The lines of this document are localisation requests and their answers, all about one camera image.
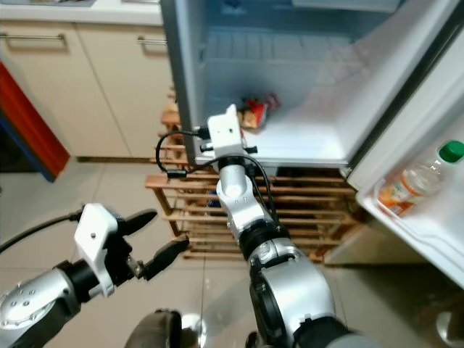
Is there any red snack packet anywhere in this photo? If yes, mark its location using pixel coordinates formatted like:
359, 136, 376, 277
237, 94, 282, 131

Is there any white fridge door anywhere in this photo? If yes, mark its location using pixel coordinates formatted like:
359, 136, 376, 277
347, 0, 464, 290

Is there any metal cabinet handle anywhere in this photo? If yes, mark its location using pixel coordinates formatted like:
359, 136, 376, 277
137, 36, 168, 49
0, 32, 67, 46

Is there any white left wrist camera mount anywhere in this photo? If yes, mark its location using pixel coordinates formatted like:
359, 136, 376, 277
74, 203, 125, 281

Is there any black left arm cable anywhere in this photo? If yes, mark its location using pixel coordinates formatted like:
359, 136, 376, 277
0, 208, 86, 273

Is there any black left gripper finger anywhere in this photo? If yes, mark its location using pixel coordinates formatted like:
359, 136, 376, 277
143, 237, 191, 283
118, 208, 160, 238

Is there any grey robot left foot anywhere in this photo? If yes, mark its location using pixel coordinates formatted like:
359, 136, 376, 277
130, 309, 183, 348

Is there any wooden slatted crate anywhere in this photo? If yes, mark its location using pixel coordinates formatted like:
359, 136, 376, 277
145, 86, 360, 262

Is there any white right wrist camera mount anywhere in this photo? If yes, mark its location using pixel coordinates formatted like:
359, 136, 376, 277
207, 104, 248, 159

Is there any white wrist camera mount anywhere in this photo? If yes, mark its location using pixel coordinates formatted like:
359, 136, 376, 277
207, 104, 248, 159
74, 203, 125, 281

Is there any cream kitchen cabinet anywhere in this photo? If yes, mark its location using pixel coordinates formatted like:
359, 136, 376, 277
0, 0, 177, 161

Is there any dark grey fridge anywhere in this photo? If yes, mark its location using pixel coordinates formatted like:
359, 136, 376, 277
159, 0, 464, 170

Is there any orange label drink bottle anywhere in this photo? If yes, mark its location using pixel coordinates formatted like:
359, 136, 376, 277
376, 140, 464, 219

